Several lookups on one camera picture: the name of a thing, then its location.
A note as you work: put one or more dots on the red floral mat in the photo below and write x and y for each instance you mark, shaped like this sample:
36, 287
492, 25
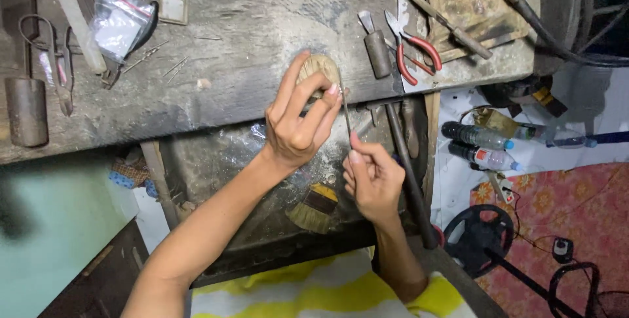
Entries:
565, 205

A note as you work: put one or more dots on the black and yellow tool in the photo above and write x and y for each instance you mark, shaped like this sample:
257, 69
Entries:
533, 93

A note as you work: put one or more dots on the long metal file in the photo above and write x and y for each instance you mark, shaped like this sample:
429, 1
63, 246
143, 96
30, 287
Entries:
432, 11

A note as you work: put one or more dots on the small square metal frame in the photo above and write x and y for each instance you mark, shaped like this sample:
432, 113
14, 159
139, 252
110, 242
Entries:
173, 9

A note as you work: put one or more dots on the yellow white striped shirt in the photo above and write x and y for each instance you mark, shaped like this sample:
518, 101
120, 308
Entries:
319, 293

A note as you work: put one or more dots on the black power adapter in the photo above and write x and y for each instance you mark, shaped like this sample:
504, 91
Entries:
562, 250

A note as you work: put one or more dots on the clear plastic bottle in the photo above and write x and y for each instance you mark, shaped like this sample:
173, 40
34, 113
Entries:
560, 137

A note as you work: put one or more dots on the clear plastic zip bag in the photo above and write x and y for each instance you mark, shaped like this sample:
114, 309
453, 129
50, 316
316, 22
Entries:
118, 23

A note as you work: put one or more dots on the small silver jewellery piece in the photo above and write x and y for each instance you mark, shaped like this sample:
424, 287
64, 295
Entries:
341, 91

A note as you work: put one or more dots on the yellow and brown bristle brush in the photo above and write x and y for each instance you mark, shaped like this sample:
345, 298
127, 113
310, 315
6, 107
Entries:
314, 207

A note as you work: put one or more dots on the plaid cloth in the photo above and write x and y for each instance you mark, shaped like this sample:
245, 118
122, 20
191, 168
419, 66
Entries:
128, 173

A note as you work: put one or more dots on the yellow-brown bag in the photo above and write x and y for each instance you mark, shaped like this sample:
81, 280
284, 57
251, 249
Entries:
494, 121

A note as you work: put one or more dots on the rusty metal cylinder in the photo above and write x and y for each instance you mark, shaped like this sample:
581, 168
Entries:
25, 111

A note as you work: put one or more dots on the person's left hand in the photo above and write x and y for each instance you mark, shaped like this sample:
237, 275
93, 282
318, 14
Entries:
290, 131

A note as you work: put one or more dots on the grey metal drum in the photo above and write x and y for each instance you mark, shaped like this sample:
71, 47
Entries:
560, 13

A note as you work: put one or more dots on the dark wooden cabinet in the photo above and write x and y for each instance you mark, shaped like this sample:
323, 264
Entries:
98, 278

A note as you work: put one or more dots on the person's right hand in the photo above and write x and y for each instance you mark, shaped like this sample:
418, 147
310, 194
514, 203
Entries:
376, 185

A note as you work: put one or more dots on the long dark metal mandrel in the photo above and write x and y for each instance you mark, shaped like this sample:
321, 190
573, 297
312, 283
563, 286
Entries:
410, 180

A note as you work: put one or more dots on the worn wooden bench peg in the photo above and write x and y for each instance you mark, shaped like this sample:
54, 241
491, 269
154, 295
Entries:
319, 65

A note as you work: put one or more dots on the thin drill bit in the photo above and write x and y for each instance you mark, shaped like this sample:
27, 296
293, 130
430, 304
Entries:
140, 60
157, 46
176, 67

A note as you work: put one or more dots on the thin metal needle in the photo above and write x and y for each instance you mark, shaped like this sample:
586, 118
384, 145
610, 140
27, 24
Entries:
208, 38

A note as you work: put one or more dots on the pale flat stick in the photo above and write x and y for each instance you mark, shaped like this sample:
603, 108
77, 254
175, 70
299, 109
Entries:
73, 13

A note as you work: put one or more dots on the white power strip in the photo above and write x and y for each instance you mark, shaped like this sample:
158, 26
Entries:
501, 188

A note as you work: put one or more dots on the small pale stone chip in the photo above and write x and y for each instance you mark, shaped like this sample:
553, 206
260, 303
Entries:
203, 83

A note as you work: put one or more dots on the plastic bottle with blue cap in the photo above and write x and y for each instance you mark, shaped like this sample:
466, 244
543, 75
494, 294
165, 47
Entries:
476, 136

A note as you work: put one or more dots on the wooden bench leg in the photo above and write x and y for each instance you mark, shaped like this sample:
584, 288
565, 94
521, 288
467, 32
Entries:
159, 185

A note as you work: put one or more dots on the worn wooden block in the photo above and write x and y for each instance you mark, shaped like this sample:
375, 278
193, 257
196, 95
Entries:
471, 3

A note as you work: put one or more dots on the thin metal needle file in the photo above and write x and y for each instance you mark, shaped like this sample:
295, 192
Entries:
346, 114

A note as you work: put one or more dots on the metal-lined bench drawer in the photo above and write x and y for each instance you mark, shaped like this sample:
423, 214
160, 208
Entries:
231, 161

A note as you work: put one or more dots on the black fan stand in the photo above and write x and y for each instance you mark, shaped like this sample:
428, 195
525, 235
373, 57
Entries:
479, 239

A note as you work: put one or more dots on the plastic bottle with red label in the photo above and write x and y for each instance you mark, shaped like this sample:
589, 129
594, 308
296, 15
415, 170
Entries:
486, 158

